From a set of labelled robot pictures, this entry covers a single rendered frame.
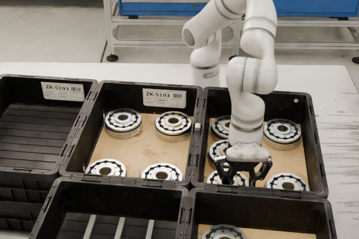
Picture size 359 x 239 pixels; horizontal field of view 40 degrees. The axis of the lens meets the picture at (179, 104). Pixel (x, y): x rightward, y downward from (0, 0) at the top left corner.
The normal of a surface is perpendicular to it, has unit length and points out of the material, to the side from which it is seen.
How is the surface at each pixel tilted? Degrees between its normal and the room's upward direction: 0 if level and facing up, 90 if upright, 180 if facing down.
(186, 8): 90
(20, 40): 0
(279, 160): 0
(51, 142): 0
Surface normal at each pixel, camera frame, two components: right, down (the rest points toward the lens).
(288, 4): -0.02, 0.58
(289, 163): 0.00, -0.81
